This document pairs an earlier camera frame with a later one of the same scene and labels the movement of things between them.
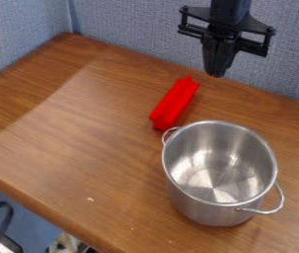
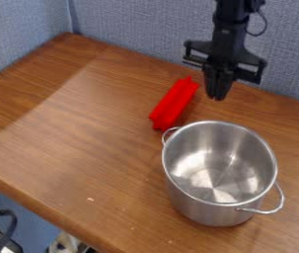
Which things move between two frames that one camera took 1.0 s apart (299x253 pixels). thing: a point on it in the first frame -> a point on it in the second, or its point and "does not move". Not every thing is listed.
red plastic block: (173, 103) does not move
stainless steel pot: (221, 170) does not move
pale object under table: (65, 244) does not move
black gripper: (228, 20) -> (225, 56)
